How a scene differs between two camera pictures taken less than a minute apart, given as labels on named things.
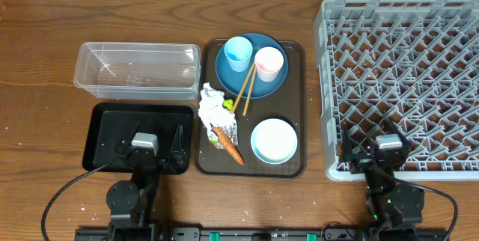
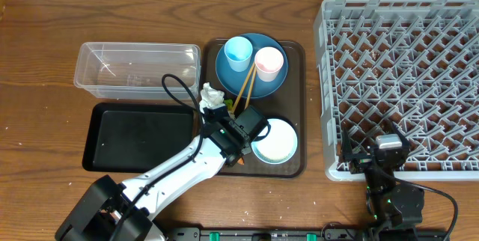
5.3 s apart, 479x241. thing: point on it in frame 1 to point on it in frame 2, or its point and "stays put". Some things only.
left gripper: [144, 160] to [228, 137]
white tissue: [211, 110] stays put
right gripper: [361, 161] stays put
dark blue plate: [232, 81] stays put
